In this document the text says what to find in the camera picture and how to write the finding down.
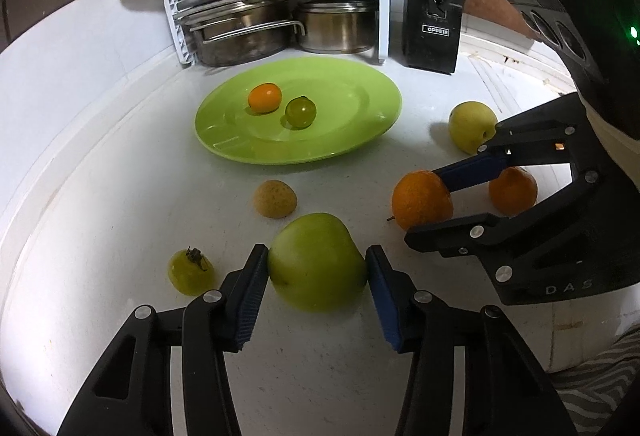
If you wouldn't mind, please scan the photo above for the large orange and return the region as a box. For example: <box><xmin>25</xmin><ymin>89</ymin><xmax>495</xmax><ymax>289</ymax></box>
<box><xmin>390</xmin><ymin>170</ymin><xmax>454</xmax><ymax>231</ymax></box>

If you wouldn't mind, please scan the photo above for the small green persimmon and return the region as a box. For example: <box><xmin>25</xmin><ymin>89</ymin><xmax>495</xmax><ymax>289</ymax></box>
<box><xmin>167</xmin><ymin>248</ymin><xmax>216</xmax><ymax>296</ymax></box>

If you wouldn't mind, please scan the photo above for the large green apple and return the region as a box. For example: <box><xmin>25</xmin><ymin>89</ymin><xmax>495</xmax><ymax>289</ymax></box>
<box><xmin>268</xmin><ymin>213</ymin><xmax>367</xmax><ymax>312</ymax></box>

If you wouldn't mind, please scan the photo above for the tan round fruit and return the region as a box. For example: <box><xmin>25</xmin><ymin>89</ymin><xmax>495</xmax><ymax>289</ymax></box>
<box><xmin>253</xmin><ymin>180</ymin><xmax>297</xmax><ymax>219</ymax></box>

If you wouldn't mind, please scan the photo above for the yellow apple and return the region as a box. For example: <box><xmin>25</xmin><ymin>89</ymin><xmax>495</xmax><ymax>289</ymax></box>
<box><xmin>448</xmin><ymin>101</ymin><xmax>498</xmax><ymax>156</ymax></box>

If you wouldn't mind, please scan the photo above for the green plate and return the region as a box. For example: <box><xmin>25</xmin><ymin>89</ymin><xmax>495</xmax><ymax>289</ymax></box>
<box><xmin>194</xmin><ymin>57</ymin><xmax>402</xmax><ymax>165</ymax></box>

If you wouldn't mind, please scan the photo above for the small green fruit on plate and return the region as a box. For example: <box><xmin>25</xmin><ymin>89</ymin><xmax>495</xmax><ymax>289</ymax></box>
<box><xmin>285</xmin><ymin>96</ymin><xmax>317</xmax><ymax>130</ymax></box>

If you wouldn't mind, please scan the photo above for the black knife block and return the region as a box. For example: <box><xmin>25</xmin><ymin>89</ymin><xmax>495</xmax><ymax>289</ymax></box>
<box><xmin>401</xmin><ymin>0</ymin><xmax>465</xmax><ymax>74</ymax></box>

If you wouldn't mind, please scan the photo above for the steel pot right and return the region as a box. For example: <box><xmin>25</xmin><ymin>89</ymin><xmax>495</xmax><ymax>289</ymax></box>
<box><xmin>293</xmin><ymin>0</ymin><xmax>378</xmax><ymax>55</ymax></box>

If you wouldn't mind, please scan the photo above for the small orange on plate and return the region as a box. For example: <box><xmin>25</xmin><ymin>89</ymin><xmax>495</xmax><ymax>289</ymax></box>
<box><xmin>247</xmin><ymin>83</ymin><xmax>282</xmax><ymax>114</ymax></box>

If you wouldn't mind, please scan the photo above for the steel pot with handle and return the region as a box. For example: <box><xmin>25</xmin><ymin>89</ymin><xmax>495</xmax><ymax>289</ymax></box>
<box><xmin>177</xmin><ymin>0</ymin><xmax>307</xmax><ymax>68</ymax></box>

